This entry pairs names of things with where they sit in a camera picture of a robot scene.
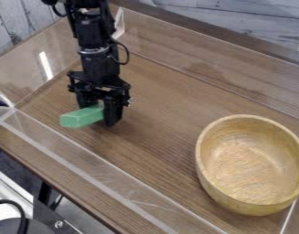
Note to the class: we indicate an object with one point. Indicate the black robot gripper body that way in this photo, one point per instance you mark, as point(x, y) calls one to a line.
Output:
point(101, 73)

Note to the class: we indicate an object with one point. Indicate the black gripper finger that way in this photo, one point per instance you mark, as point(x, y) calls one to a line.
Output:
point(114, 105)
point(89, 98)

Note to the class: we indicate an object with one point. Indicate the green rectangular block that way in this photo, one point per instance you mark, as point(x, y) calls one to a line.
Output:
point(83, 116)

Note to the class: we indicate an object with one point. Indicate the brown wooden bowl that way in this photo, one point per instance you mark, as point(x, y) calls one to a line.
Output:
point(248, 164)

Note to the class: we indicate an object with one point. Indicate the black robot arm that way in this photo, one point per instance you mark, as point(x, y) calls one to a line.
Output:
point(93, 25)

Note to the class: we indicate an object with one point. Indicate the black table leg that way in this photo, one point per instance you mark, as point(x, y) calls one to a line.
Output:
point(44, 193)

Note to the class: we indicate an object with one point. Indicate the clear acrylic tray enclosure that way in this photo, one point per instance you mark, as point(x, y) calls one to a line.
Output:
point(130, 174)

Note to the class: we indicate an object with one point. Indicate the black metal base plate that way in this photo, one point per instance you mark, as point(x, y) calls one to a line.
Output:
point(53, 220)

